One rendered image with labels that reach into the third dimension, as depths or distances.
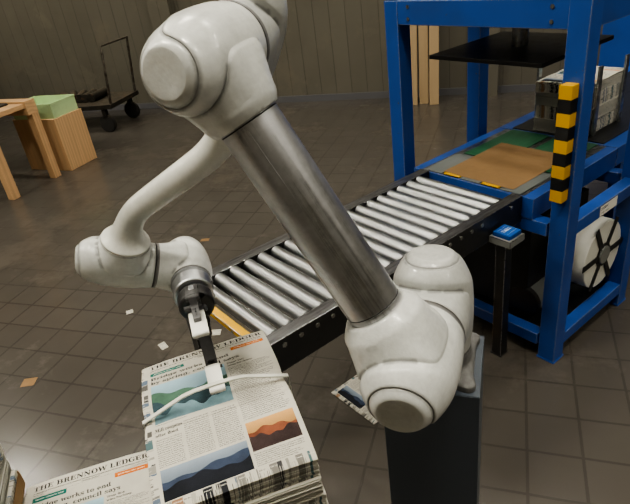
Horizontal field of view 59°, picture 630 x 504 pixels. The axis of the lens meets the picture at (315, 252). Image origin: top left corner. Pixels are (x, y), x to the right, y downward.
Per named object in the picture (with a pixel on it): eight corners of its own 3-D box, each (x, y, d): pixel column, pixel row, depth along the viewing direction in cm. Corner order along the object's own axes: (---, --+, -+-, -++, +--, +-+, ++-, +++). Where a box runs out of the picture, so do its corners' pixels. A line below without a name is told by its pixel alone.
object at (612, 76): (585, 138, 277) (591, 85, 264) (531, 129, 298) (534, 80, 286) (622, 118, 296) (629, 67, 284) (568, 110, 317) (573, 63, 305)
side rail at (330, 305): (266, 383, 169) (259, 353, 163) (256, 375, 173) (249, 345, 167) (522, 221, 237) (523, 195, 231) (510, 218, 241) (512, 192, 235)
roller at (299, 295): (331, 302, 183) (329, 315, 184) (252, 256, 216) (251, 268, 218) (319, 305, 179) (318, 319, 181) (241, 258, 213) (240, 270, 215)
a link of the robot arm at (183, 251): (210, 303, 128) (151, 300, 123) (200, 267, 141) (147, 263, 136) (219, 263, 124) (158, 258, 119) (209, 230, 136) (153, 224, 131)
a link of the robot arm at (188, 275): (215, 293, 127) (220, 308, 123) (176, 303, 126) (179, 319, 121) (207, 260, 122) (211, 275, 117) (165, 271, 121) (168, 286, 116)
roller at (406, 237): (425, 256, 208) (425, 245, 206) (342, 222, 242) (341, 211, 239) (434, 251, 211) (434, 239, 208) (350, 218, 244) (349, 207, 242)
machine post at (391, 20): (410, 295, 318) (396, 0, 242) (399, 289, 324) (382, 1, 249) (421, 288, 322) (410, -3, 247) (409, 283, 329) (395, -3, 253)
